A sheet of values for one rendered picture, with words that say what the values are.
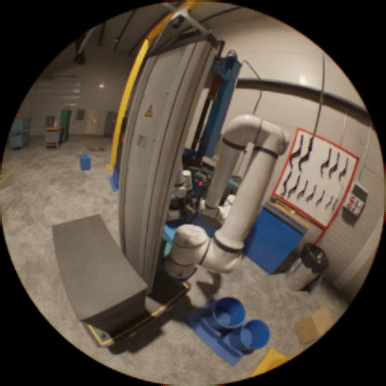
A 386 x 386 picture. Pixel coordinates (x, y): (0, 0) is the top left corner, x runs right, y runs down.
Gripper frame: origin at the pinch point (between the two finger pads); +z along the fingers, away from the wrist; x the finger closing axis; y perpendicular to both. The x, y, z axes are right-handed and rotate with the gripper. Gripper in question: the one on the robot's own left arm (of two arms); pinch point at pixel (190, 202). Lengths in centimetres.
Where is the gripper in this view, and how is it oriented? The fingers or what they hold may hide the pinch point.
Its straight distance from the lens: 135.4
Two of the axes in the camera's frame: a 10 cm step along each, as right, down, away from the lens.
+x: -6.6, -3.8, 6.5
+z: 1.0, 8.1, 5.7
